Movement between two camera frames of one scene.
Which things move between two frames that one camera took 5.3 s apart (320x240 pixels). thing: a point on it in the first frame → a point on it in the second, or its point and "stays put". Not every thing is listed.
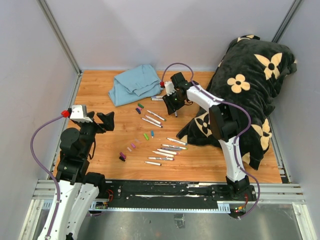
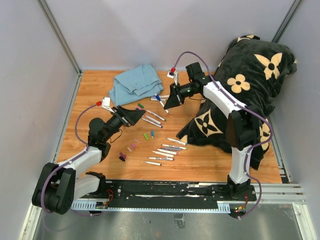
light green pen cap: [146, 136] stays put
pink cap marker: [168, 151] stays put
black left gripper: [107, 119] → [132, 115]
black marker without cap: [152, 163] stays put
